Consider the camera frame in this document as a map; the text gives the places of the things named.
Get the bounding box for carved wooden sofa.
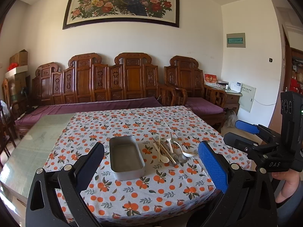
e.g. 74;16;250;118
10;53;177;136

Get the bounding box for glass table cover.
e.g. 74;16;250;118
1;114;73;203

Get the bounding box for right forearm grey sleeve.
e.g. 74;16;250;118
276;193;302;226

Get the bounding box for wooden side table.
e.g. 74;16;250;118
223;89;242;115

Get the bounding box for grey metal tray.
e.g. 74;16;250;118
109;135;145;181

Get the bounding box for carved wooden armchair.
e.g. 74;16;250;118
164;55;226;132

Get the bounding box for peacock flower painting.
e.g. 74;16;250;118
63;0;180;29

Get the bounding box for white plastic fork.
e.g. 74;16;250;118
166;134;175;157

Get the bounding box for green wall electrical box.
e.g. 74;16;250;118
226;33;246;48

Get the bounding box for metal spoon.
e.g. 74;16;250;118
174;149;187;164

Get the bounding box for large white plastic spoon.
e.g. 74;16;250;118
173;140;196;158

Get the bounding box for purple sofa cushion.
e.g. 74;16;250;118
15;97;162;126

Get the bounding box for orange patterned tablecloth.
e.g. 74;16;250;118
44;107;251;226

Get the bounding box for metal fork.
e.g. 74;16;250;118
168;146;179;165

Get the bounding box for right hand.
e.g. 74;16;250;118
272;169;300;203

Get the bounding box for dark wooden side chair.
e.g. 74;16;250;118
0;77;19;168

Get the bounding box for purple armchair cushion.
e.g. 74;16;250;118
185;97;223;116

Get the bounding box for white wall panel box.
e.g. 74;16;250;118
239;84;256;112

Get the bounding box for cardboard box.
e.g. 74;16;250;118
10;49;28;66

